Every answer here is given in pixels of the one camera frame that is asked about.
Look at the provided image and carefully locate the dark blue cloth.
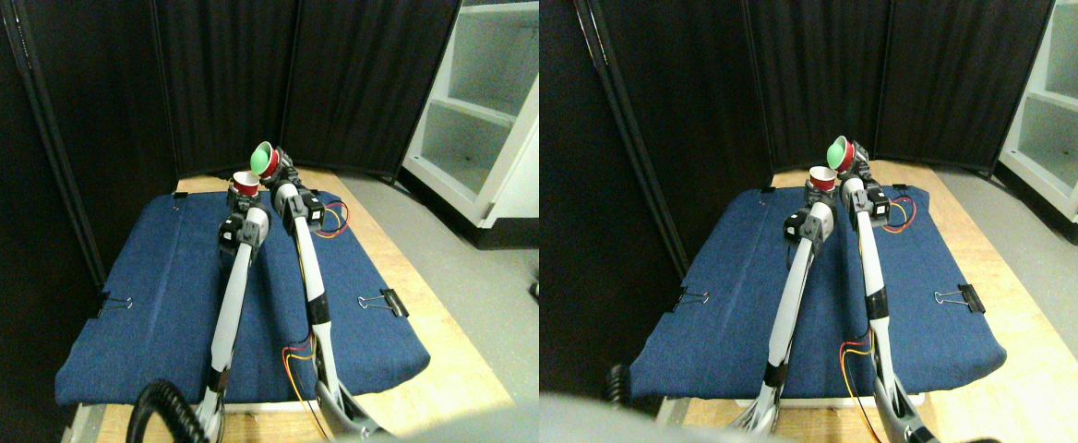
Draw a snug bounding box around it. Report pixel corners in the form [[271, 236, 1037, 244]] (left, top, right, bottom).
[[54, 191, 431, 407], [629, 187, 1007, 401]]

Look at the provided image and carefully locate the curtain stand pole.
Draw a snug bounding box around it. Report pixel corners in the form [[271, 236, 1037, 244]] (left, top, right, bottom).
[[576, 0, 693, 278], [0, 0, 108, 289]]

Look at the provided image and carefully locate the orange wire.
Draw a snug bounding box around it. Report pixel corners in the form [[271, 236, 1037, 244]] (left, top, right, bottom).
[[880, 196, 916, 233], [316, 200, 351, 239]]

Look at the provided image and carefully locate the red wire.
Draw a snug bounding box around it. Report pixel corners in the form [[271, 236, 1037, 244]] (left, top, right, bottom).
[[282, 341, 329, 439], [839, 339, 881, 439]]

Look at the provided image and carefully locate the black ribbed hose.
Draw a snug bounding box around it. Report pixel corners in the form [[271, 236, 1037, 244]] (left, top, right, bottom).
[[126, 378, 212, 443], [605, 364, 634, 403]]

